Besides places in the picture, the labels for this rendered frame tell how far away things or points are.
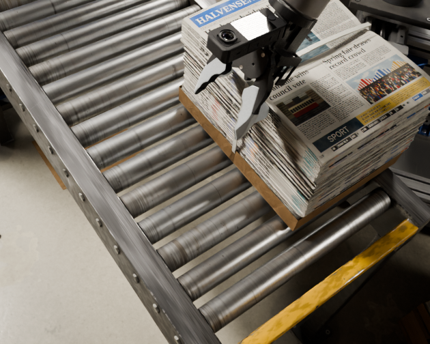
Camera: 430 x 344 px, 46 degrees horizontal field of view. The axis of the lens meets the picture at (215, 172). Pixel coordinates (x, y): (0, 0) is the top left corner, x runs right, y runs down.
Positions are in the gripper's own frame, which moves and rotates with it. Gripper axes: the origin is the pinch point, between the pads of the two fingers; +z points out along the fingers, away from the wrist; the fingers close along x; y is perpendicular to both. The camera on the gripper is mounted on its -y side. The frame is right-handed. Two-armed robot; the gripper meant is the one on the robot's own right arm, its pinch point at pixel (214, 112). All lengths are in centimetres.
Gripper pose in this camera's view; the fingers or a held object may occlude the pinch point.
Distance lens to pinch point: 81.0
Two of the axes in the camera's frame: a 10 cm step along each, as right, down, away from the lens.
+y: 6.4, -1.0, 7.6
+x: -5.9, -7.1, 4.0
